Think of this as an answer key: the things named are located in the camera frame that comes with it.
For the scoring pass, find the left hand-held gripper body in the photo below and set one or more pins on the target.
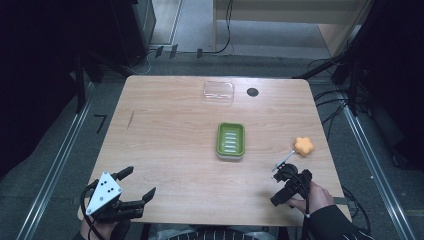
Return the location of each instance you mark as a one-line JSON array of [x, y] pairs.
[[104, 193]]

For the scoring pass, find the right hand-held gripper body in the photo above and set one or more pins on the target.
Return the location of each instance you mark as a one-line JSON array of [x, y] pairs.
[[290, 186]]

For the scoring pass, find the orange flower-shaped soap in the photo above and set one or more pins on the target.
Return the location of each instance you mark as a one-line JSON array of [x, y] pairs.
[[303, 146]]

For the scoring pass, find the person's right hand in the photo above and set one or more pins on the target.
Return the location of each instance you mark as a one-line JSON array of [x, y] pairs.
[[316, 198]]

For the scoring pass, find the person's left hand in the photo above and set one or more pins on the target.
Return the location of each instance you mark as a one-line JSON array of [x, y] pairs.
[[96, 229]]

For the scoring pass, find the green soap dish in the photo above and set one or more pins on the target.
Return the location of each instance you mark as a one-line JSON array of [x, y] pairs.
[[222, 141]]

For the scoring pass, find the dark round table grommet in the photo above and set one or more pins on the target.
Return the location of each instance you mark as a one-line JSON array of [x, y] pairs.
[[252, 92]]

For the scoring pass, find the person's dark striped clothing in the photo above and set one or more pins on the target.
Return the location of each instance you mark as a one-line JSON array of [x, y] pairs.
[[213, 234]]

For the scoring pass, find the clear plastic container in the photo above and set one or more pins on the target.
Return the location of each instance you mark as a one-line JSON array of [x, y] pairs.
[[218, 91]]

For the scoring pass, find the black metal stand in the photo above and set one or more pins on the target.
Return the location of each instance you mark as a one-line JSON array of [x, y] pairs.
[[80, 83], [353, 76]]

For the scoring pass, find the black cabinet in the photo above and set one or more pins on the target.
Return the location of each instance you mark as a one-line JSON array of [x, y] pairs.
[[133, 30]]

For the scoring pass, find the light wooden furniture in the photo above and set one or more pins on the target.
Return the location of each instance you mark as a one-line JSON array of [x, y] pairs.
[[293, 8]]

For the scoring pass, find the aluminium floor rail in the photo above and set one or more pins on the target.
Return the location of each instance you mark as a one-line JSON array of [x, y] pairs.
[[376, 170], [55, 166]]

